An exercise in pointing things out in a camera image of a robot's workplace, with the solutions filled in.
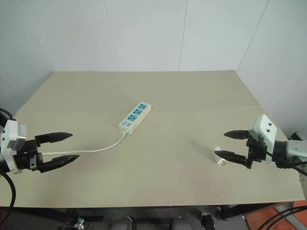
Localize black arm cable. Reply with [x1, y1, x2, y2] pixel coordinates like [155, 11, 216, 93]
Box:
[0, 165, 19, 209]
[265, 152, 307, 177]

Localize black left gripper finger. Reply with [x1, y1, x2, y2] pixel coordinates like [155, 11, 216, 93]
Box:
[35, 131, 73, 145]
[37, 154, 81, 174]

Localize dark grey rounded shape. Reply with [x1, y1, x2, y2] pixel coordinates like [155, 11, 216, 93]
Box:
[109, 216, 135, 230]

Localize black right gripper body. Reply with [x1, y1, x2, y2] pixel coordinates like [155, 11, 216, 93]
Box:
[245, 134, 273, 170]

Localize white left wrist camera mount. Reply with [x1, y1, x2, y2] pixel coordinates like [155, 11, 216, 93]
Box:
[0, 119, 28, 174]

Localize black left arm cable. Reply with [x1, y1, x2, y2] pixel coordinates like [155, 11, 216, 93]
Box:
[0, 165, 19, 209]

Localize black floor cables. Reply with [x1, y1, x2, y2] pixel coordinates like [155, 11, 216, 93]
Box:
[260, 205, 307, 230]

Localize silver caster wheel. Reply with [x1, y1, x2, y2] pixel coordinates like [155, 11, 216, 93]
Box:
[73, 216, 85, 229]

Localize white power strip blue sockets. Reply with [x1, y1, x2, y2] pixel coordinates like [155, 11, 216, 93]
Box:
[118, 101, 152, 135]

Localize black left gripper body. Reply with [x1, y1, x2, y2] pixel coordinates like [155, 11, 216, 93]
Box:
[13, 139, 45, 172]

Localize black table frame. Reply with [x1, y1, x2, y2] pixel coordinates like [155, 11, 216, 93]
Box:
[0, 202, 292, 230]

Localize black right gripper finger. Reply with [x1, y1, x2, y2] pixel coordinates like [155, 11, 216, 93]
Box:
[213, 150, 248, 165]
[223, 129, 250, 140]

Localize white power strip cord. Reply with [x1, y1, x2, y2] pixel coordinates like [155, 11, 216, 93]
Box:
[38, 129, 128, 156]

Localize white plug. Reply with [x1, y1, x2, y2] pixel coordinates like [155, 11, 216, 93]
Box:
[211, 147, 227, 166]

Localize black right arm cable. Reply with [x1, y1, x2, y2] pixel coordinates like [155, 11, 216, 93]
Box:
[265, 152, 307, 177]

